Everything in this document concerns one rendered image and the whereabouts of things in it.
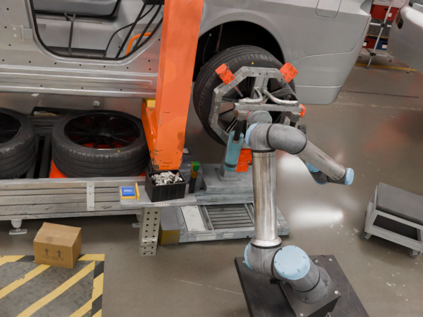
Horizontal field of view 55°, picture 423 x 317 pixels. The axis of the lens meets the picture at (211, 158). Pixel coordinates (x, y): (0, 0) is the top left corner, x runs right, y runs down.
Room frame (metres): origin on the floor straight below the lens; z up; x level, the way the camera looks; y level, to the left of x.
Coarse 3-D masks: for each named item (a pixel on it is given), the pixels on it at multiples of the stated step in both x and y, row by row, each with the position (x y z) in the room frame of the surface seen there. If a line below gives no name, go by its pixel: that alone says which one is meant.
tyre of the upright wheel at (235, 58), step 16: (240, 48) 2.55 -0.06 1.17; (256, 48) 2.58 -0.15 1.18; (208, 64) 2.51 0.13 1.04; (240, 64) 2.39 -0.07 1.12; (256, 64) 2.42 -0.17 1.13; (272, 64) 2.46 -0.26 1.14; (208, 80) 2.35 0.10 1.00; (208, 96) 2.33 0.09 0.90; (208, 112) 2.34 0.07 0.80; (208, 128) 2.34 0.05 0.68; (224, 144) 2.39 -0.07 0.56
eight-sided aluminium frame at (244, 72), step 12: (240, 72) 2.32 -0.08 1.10; (252, 72) 2.34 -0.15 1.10; (264, 72) 2.35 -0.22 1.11; (276, 72) 2.38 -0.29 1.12; (228, 84) 2.28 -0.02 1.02; (288, 84) 2.42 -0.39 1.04; (216, 96) 2.26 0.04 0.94; (288, 96) 2.44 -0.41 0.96; (216, 108) 2.26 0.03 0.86; (216, 120) 2.27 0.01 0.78; (288, 120) 2.44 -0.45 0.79; (216, 132) 2.27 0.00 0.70
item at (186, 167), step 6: (186, 150) 2.43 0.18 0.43; (192, 150) 2.45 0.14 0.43; (186, 156) 2.38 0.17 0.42; (192, 156) 2.39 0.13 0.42; (186, 162) 2.32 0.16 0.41; (180, 168) 2.24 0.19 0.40; (186, 168) 2.25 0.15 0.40; (186, 174) 2.22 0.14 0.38; (198, 174) 2.25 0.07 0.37; (186, 180) 2.21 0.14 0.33; (198, 180) 2.24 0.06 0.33; (198, 186) 2.26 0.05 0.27
